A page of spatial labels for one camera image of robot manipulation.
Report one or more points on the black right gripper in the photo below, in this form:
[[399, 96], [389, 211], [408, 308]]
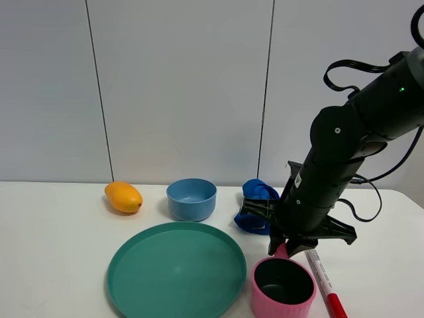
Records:
[[301, 213]]

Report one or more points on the pink saucepan with handle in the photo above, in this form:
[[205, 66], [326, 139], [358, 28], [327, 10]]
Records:
[[281, 287]]

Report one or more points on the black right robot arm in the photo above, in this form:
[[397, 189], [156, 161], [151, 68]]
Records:
[[342, 137]]

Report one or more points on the blue rolled cloth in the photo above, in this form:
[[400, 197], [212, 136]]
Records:
[[255, 189]]

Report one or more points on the red white marker pen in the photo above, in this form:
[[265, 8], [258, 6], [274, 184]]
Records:
[[334, 305]]

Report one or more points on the blue plastic bowl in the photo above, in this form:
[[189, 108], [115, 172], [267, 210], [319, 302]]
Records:
[[191, 199]]

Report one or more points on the green round plate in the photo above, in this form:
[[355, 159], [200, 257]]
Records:
[[179, 269]]

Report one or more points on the orange yellow mango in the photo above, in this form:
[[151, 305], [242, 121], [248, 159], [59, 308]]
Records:
[[124, 197]]

